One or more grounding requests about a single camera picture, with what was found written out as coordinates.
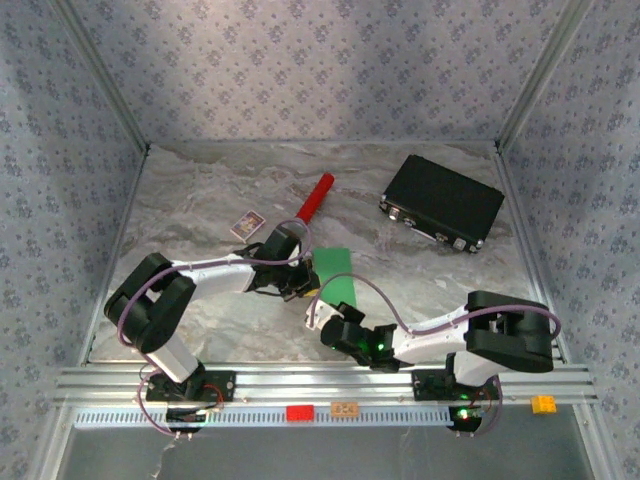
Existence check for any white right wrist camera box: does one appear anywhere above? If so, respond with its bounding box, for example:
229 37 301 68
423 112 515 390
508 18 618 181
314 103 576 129
305 298 335 331

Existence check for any small purple card box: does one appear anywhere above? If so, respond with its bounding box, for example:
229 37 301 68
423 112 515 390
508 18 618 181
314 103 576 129
230 209 266 244

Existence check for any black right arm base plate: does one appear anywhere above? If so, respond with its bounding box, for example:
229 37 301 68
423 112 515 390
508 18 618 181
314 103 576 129
411 368 504 402

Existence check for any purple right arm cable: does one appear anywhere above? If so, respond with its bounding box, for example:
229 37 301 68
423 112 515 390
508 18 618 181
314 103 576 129
309 273 562 439

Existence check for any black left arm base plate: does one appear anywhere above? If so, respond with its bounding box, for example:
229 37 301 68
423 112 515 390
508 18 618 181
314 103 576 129
145 369 236 402

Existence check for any red toy microphone grey head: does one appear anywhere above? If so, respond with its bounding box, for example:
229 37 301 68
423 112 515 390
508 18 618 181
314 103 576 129
292 172 336 236

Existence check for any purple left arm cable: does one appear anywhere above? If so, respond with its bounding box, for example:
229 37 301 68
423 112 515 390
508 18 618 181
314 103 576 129
117 218 315 442

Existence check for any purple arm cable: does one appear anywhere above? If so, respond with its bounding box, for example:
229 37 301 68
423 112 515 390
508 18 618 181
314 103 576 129
309 273 562 439
117 218 315 442

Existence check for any aluminium frame post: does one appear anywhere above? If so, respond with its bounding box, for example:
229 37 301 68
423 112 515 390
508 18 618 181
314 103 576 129
495 0 590 150

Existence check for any green paper sheet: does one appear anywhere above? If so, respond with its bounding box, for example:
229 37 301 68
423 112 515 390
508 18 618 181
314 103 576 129
312 247 359 311

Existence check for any aluminium table edge rail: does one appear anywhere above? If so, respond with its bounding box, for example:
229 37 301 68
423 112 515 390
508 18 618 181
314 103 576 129
79 147 151 366
494 148 571 364

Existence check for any grey slotted cable duct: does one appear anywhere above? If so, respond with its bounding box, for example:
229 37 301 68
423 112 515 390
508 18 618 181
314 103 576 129
73 404 454 429

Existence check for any aluminium mounting rail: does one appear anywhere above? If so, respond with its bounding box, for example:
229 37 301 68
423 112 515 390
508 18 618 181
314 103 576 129
54 362 600 407

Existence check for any black hard case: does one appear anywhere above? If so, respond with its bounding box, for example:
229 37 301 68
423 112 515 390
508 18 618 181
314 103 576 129
379 153 506 254

